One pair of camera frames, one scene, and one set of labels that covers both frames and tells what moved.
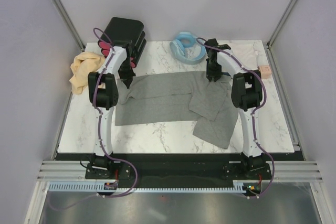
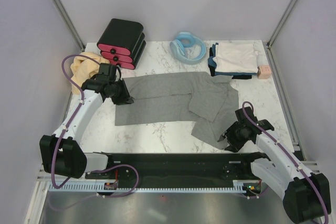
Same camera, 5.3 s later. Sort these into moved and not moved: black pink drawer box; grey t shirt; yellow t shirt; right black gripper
Moved: right black gripper
Not moved: yellow t shirt; black pink drawer box; grey t shirt
